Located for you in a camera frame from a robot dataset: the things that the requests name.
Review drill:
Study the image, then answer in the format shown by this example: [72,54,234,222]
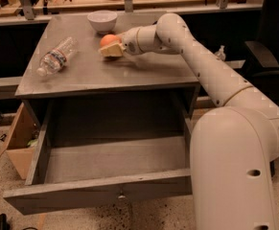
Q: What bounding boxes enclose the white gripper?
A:
[99,27,142,58]

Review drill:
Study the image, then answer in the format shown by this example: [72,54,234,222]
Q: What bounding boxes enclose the orange fruit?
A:
[100,34,121,47]

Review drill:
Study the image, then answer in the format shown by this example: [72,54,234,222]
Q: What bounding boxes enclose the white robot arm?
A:
[100,13,279,230]

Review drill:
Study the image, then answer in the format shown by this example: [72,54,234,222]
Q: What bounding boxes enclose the grey open top drawer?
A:
[4,101,191,215]

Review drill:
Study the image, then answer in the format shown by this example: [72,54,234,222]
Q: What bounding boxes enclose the white ceramic bowl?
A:
[87,11,118,34]

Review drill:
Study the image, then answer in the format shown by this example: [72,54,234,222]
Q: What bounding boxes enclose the grey wooden cabinet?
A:
[14,11,201,146]

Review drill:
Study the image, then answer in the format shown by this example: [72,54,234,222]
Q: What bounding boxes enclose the clear plastic water bottle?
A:
[36,36,78,77]

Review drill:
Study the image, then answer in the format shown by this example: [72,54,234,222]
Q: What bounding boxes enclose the hand sanitizer pump bottle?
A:
[215,45,226,61]

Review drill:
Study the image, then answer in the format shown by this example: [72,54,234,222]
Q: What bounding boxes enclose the brown cardboard box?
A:
[0,103,38,179]

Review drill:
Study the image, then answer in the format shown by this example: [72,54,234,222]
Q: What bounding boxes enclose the black office chair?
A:
[242,0,279,105]

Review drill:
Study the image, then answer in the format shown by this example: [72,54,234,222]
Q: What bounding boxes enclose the black object on floor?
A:
[0,214,11,230]

